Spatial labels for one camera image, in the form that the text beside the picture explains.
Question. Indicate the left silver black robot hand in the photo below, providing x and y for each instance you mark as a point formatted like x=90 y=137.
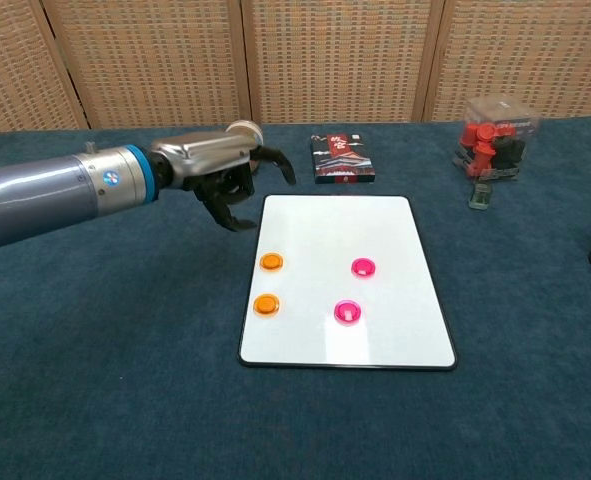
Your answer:
x=200 y=155

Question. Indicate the orange disc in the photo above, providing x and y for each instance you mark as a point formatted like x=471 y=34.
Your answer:
x=271 y=262
x=266 y=305

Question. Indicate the pink disc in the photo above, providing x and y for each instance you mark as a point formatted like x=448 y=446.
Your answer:
x=363 y=268
x=347 y=312

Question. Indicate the white rectangular board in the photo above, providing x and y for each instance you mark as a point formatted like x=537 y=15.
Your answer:
x=320 y=225

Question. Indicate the clear jar of brown granules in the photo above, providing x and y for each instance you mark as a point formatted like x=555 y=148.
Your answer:
x=247 y=128

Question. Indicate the black red printed card box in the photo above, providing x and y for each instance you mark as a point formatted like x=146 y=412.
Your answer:
x=342 y=157

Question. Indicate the woven rattan folding screen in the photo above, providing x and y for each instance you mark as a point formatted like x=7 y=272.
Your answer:
x=325 y=60

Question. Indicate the teal felt table cloth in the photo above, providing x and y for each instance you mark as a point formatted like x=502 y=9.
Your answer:
x=125 y=410

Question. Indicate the small dark green clip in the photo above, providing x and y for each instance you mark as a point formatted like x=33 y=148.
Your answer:
x=480 y=196

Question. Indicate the clear box of red black pieces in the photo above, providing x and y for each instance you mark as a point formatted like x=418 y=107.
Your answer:
x=495 y=140

